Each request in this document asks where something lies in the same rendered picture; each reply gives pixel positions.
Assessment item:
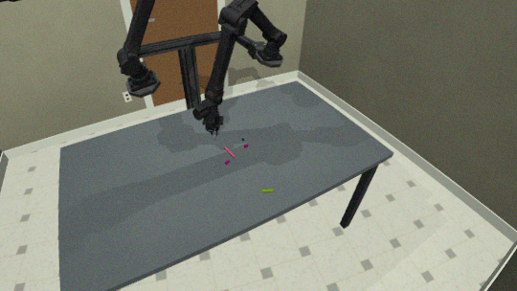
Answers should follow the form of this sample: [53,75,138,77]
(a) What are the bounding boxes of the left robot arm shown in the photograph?
[192,0,287,132]

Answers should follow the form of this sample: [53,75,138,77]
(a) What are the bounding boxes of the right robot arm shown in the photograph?
[117,0,157,92]

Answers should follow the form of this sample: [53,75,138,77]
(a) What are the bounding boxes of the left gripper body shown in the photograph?
[203,111,224,127]

